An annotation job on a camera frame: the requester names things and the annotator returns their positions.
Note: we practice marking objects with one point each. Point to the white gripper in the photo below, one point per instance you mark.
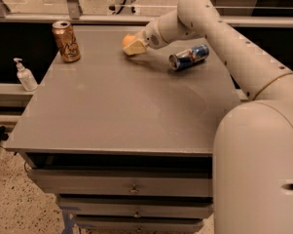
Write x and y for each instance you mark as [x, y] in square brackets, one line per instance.
[151, 36]

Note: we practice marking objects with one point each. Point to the orange fruit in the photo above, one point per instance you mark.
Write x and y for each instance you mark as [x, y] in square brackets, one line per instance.
[127, 40]

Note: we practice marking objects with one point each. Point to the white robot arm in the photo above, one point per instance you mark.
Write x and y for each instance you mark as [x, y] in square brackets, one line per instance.
[253, 146]

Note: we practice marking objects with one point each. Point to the silver blue energy drink can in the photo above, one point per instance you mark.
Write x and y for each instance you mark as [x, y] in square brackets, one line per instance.
[188, 57]

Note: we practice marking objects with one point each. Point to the gold soda can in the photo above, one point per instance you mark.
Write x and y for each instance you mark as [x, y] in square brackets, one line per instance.
[66, 41]

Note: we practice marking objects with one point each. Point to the grey drawer cabinet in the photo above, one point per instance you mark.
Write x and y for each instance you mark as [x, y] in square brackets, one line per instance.
[111, 112]

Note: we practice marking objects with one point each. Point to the white pump sanitizer bottle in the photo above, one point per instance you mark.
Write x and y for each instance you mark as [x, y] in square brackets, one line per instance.
[25, 76]

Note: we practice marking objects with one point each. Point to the top grey drawer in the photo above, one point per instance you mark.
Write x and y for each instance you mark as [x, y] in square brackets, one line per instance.
[126, 183]

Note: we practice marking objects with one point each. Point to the grey drawer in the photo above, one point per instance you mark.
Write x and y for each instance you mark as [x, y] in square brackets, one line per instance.
[139, 224]
[126, 183]
[138, 206]

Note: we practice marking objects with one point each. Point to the middle grey drawer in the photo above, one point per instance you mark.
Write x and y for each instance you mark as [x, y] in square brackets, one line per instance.
[138, 206]

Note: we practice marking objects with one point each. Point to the bottom grey drawer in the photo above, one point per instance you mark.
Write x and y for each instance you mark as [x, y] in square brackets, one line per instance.
[139, 224]

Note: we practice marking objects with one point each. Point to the metal railing frame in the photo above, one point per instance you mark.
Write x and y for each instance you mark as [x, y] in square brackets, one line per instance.
[247, 13]

